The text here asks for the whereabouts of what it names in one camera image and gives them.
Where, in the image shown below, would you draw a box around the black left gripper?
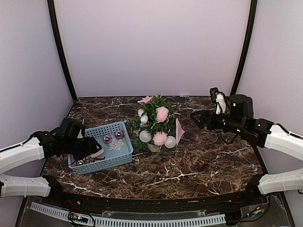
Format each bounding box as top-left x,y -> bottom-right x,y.
62,136 -> 101,160

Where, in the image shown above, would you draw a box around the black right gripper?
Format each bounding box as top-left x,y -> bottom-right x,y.
191,109 -> 246,136

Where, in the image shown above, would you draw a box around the pink fabric triangle piece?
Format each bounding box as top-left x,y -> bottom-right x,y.
176,118 -> 185,145

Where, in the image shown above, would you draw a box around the pink fluffy pompom ornament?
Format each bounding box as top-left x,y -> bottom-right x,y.
156,106 -> 169,122

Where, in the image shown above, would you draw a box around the small green christmas tree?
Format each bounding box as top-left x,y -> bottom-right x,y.
126,95 -> 184,152

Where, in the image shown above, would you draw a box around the pink fabric bow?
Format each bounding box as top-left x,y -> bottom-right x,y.
137,96 -> 153,104

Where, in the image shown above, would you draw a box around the white ball string lights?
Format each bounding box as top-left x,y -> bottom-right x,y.
137,106 -> 176,145

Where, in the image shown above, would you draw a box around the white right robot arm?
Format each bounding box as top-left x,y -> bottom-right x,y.
190,87 -> 303,205

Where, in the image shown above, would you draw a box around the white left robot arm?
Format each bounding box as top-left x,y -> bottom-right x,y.
0,118 -> 103,206

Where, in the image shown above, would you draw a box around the light blue plastic basket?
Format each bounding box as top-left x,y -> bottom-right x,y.
67,121 -> 134,175

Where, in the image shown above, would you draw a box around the white snowflake ornament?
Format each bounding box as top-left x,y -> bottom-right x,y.
108,139 -> 125,151

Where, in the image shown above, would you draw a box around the white perforated cable tray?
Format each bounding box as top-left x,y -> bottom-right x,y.
30,202 -> 226,227

